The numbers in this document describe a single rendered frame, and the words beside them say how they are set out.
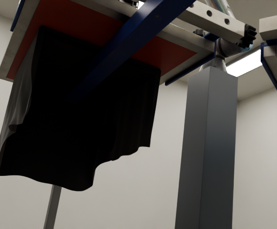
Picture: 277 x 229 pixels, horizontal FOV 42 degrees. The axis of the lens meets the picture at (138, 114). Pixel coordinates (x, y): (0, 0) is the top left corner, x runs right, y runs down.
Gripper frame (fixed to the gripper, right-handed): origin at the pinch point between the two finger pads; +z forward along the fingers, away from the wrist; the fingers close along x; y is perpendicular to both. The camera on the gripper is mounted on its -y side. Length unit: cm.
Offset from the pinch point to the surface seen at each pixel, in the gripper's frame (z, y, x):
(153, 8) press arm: 14.7, -2.5, -37.3
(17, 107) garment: 31.0, -21.1, 13.0
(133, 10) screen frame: 3.2, -0.4, -18.5
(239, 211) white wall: -9, 380, 353
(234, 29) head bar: 0.6, 30.3, -26.7
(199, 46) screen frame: 5.4, 24.0, -18.5
